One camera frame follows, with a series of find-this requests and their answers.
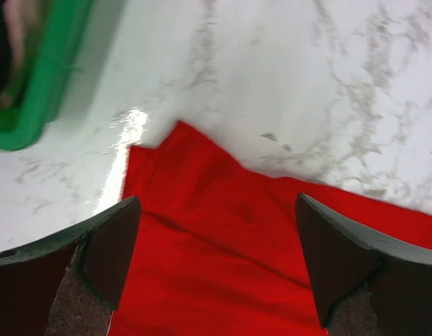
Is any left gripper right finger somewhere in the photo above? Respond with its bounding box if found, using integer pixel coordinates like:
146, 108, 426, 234
295, 193, 432, 336

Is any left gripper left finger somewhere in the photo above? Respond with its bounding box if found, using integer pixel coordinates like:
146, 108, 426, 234
0, 197, 141, 336

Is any plain red t-shirt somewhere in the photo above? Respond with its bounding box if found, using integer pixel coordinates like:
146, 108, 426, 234
109, 121, 432, 335

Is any salmon pink t-shirt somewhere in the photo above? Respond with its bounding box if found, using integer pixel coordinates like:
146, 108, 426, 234
0, 1, 51, 109

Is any green plastic tray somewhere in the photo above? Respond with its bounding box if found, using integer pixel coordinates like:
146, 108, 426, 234
0, 0, 93, 151

